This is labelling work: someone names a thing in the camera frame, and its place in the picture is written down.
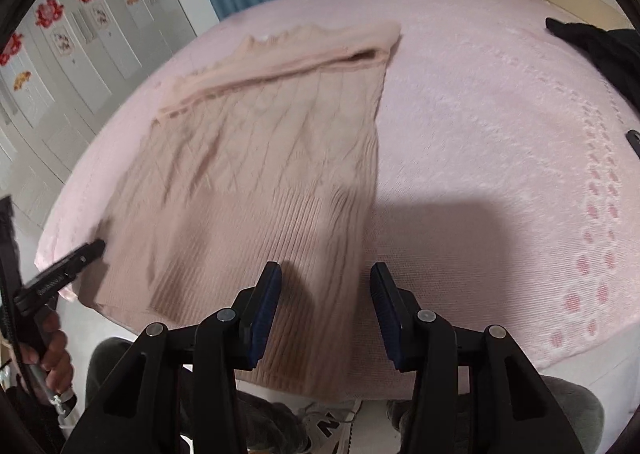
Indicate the white wardrobe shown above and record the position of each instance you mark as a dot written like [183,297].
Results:
[115,52]

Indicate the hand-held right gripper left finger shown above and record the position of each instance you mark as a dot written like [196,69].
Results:
[267,304]

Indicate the white picture decal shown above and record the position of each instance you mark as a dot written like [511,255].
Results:
[62,42]
[101,17]

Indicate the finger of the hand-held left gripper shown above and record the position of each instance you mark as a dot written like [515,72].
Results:
[87,254]

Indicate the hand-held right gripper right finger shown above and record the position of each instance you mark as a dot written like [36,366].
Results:
[385,304]

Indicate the black cloth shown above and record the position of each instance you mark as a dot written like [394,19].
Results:
[600,49]

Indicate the grey and white sneaker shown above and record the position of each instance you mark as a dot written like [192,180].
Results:
[325,426]

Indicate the small black object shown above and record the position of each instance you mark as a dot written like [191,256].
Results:
[634,142]

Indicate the pink patterned blanket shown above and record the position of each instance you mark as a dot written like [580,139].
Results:
[500,134]

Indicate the beige knitted sweater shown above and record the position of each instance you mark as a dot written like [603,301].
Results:
[250,159]

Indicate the person's left hand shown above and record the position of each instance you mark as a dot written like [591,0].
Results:
[57,359]

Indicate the dark grey pants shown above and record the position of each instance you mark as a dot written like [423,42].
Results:
[570,399]

